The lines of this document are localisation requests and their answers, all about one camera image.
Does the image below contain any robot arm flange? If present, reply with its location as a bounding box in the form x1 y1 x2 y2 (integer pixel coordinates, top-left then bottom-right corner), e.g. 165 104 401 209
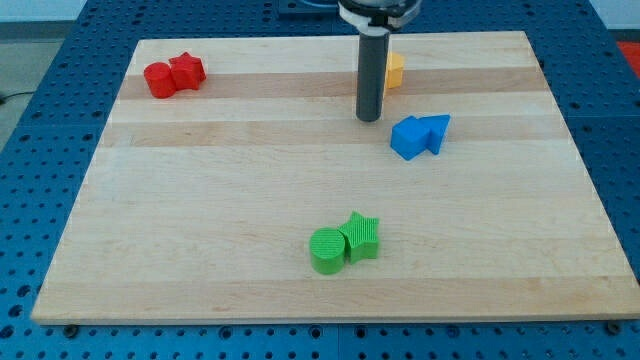
338 0 422 32

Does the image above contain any green cylinder block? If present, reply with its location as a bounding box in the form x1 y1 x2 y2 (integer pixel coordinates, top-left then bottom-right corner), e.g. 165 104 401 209
309 227 346 275

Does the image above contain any green star block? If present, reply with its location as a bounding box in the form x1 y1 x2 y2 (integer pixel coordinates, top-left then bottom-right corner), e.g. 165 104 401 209
338 211 380 264

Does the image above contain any wooden board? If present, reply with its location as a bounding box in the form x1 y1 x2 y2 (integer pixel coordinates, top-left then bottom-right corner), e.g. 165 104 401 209
32 31 639 325

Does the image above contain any blue cube block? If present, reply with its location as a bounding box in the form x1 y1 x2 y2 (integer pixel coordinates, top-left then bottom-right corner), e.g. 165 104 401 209
390 116 430 161

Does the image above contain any blue triangle block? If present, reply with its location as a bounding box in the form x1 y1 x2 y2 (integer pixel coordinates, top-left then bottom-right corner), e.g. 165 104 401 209
418 114 451 155

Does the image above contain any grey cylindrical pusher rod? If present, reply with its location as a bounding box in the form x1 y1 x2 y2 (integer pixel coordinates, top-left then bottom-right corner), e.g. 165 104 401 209
356 27 390 122

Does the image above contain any yellow pentagon block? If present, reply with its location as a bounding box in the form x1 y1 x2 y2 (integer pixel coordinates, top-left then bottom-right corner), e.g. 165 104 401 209
385 52 405 90

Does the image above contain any red star block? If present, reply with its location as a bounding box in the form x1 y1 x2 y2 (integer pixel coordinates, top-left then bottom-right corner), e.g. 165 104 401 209
169 52 206 90

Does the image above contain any red cylinder block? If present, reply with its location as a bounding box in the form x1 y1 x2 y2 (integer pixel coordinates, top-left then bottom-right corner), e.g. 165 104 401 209
143 62 176 99

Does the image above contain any black cable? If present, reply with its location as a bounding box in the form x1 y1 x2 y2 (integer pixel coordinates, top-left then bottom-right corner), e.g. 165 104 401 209
0 90 35 105

